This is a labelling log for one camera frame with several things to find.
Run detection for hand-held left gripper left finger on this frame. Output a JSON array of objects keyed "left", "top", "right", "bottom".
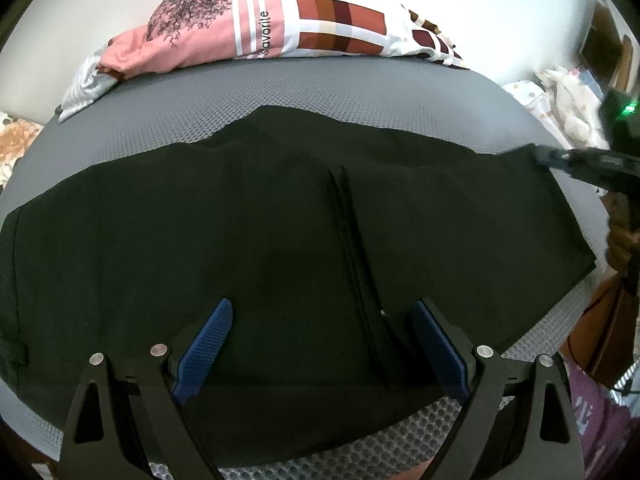
[{"left": 59, "top": 298, "right": 236, "bottom": 480}]

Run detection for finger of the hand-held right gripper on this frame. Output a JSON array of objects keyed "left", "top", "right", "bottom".
[
  {"left": 567, "top": 165, "right": 640, "bottom": 195},
  {"left": 531, "top": 144, "right": 640, "bottom": 167}
]

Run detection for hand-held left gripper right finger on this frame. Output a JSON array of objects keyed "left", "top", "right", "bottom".
[{"left": 410, "top": 298, "right": 585, "bottom": 480}]

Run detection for black pants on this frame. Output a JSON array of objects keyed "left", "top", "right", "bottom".
[{"left": 0, "top": 105, "right": 598, "bottom": 441}]

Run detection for person's right forearm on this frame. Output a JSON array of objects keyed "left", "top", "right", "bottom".
[{"left": 570, "top": 272, "right": 640, "bottom": 386}]

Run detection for person's right hand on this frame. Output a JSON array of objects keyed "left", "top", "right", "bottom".
[{"left": 604, "top": 194, "right": 640, "bottom": 283}]

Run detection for white soft clothes pile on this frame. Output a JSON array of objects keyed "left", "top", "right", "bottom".
[{"left": 535, "top": 66, "right": 608, "bottom": 151}]

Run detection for person's purple printed clothing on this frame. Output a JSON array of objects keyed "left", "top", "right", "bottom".
[{"left": 559, "top": 350, "right": 640, "bottom": 480}]

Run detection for floral orange white blanket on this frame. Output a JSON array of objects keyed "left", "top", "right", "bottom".
[{"left": 0, "top": 112, "right": 43, "bottom": 186}]

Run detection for grey mesh mattress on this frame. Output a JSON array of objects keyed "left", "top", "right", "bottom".
[{"left": 0, "top": 55, "right": 616, "bottom": 480}]

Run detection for grey striped cloth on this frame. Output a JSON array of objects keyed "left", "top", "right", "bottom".
[{"left": 59, "top": 45, "right": 126, "bottom": 123}]

